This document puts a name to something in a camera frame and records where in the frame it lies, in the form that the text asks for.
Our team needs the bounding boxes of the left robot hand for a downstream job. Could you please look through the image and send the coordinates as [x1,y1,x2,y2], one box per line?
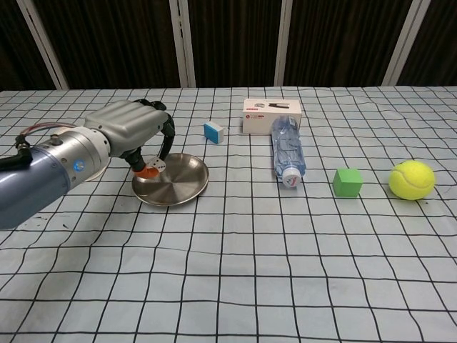
[84,99,176,179]

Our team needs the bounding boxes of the small white die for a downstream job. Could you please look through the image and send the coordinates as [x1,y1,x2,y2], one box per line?
[148,156,167,173]

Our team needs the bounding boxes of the round metal plate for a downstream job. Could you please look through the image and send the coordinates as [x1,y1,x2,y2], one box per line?
[131,152,210,207]

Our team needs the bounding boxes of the blue and white eraser block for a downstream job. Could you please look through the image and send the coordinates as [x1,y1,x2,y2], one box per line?
[203,121,226,144]

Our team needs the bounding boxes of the white cardboard product box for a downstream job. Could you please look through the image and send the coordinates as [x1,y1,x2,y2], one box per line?
[243,99,303,135]

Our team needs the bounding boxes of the clear plastic water bottle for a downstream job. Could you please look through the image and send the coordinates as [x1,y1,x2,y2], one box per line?
[270,114,308,189]

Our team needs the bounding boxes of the checked light blue tablecloth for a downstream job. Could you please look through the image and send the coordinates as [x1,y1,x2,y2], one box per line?
[0,85,457,343]

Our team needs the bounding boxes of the green cube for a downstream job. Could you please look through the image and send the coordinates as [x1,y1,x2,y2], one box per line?
[332,167,364,199]

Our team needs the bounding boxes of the yellow tennis ball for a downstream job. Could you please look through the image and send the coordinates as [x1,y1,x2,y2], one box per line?
[388,159,436,202]

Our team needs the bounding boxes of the thin grey wrist cable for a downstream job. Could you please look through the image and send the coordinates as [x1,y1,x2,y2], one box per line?
[19,121,86,139]

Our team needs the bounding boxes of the white frame post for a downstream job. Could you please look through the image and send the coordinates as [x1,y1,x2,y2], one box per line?
[273,0,300,86]
[383,0,433,86]
[16,0,69,90]
[169,0,196,88]

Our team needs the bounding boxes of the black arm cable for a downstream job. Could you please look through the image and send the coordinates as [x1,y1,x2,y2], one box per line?
[0,135,34,171]

